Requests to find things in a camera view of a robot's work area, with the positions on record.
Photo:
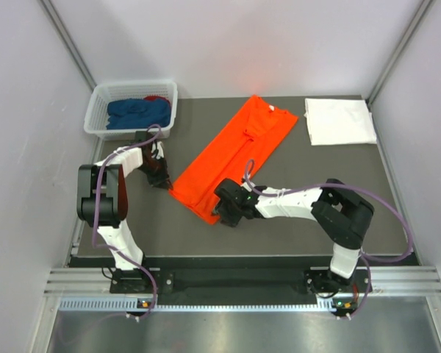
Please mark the red t-shirt in basket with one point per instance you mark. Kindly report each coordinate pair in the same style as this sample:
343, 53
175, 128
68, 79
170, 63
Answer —
156, 98

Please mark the orange t-shirt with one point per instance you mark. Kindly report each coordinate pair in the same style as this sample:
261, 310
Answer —
254, 132

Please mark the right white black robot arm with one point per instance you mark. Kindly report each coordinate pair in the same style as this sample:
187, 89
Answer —
341, 213

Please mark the blue t-shirt in basket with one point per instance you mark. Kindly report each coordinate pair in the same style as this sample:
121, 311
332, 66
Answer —
137, 114

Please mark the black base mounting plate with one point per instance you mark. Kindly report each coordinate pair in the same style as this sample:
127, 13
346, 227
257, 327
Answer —
248, 286

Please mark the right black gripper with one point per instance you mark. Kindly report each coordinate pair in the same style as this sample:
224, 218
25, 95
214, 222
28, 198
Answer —
228, 219

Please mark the aluminium frame rail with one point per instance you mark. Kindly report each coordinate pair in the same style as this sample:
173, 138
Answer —
386, 281

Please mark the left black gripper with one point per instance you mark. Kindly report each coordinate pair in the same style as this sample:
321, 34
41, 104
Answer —
162, 180

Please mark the white plastic basket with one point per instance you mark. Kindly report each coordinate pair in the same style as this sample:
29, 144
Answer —
96, 117

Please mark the grey slotted cable duct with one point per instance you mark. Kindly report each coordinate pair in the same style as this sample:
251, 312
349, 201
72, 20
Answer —
137, 305

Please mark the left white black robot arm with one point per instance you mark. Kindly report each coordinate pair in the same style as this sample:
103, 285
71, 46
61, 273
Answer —
102, 198

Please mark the white folded t-shirt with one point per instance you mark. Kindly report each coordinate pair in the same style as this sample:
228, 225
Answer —
339, 122

